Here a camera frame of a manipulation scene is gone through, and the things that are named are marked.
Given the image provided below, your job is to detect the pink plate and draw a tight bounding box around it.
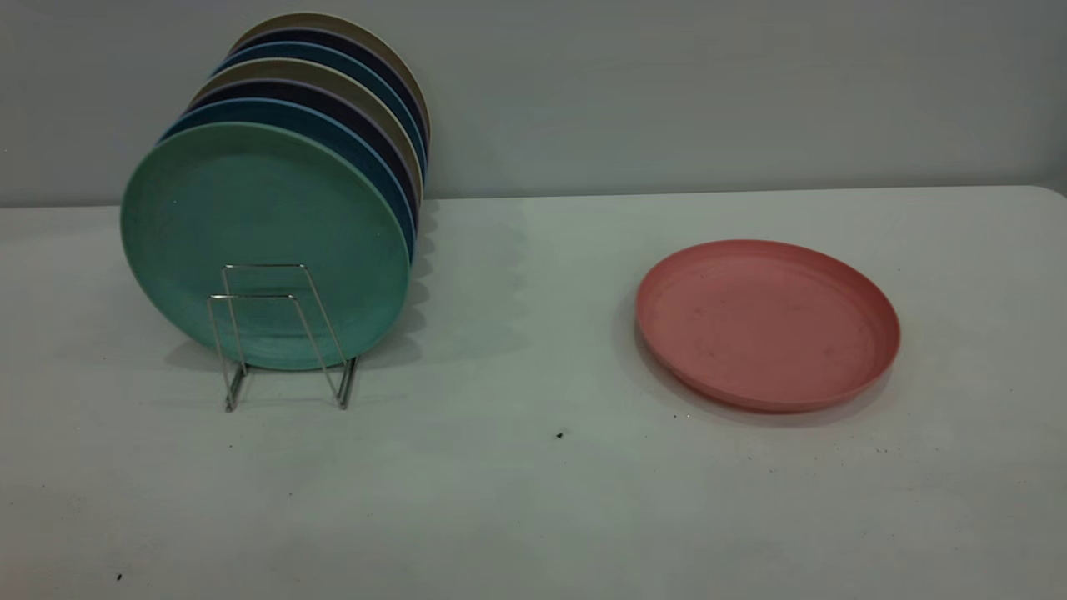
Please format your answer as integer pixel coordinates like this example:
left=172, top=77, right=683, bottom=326
left=635, top=239, right=901, bottom=413

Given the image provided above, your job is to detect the blue plate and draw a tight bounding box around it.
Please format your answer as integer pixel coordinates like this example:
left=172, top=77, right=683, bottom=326
left=213, top=42, right=428, bottom=180
left=158, top=97, right=416, bottom=261

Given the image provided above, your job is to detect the dark purple plate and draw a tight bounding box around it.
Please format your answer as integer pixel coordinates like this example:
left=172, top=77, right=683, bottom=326
left=187, top=79, right=420, bottom=226
left=233, top=29, right=430, bottom=159

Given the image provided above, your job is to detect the beige plate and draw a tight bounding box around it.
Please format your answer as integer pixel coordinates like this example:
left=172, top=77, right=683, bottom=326
left=229, top=12, right=432, bottom=143
left=193, top=58, right=424, bottom=203

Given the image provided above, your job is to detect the metal wire plate rack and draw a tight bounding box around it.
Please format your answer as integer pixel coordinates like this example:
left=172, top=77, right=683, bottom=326
left=207, top=263, right=359, bottom=413

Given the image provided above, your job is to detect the green plate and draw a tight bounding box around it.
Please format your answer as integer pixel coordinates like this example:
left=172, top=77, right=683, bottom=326
left=120, top=122, right=412, bottom=372

